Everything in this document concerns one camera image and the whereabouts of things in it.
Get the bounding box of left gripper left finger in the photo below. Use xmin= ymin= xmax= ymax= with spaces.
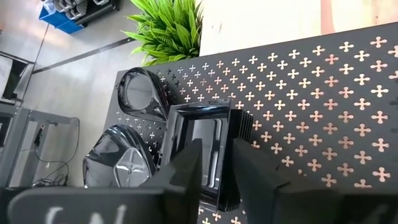
xmin=7 ymin=138 xmax=203 ymax=224

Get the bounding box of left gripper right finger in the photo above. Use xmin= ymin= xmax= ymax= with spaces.
xmin=232 ymin=138 xmax=398 ymax=224

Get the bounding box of black wavy mini plate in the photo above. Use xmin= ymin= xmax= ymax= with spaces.
xmin=123 ymin=123 xmax=157 ymax=170
xmin=82 ymin=124 xmax=155 ymax=189

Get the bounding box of black square mini plate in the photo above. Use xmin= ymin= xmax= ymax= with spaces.
xmin=224 ymin=108 xmax=241 ymax=213
xmin=236 ymin=111 xmax=254 ymax=212
xmin=232 ymin=110 xmax=250 ymax=212
xmin=221 ymin=107 xmax=237 ymax=213
xmin=157 ymin=99 xmax=233 ymax=213
xmin=228 ymin=109 xmax=246 ymax=213

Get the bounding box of black teardrop mini plate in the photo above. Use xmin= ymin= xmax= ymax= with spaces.
xmin=117 ymin=67 xmax=165 ymax=122
xmin=146 ymin=68 xmax=171 ymax=123

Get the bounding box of black perforated metal shelf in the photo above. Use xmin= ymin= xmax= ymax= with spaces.
xmin=104 ymin=21 xmax=398 ymax=224

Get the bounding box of green plant in white pot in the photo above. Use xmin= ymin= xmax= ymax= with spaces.
xmin=123 ymin=0 xmax=323 ymax=67

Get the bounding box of blue storage bin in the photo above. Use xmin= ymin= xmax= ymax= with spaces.
xmin=39 ymin=0 xmax=86 ymax=35

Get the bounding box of grey metal table frame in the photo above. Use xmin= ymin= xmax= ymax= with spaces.
xmin=0 ymin=51 xmax=80 ymax=187

